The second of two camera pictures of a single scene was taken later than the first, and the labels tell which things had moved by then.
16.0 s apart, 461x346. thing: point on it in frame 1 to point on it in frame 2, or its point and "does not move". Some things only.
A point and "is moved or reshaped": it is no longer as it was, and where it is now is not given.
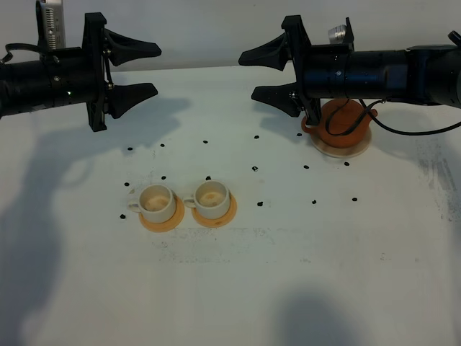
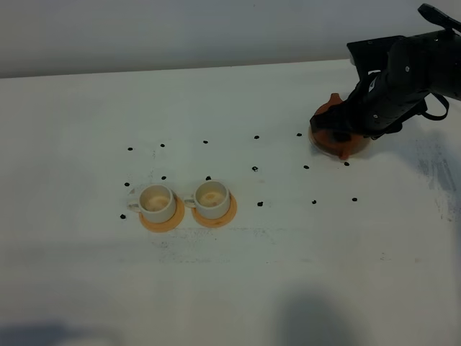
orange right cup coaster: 215,223 does not move
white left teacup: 156,202 does not move
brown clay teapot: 344,123 is moved or reshaped
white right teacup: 212,200 does not move
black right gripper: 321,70 to 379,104
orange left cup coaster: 166,225 does not move
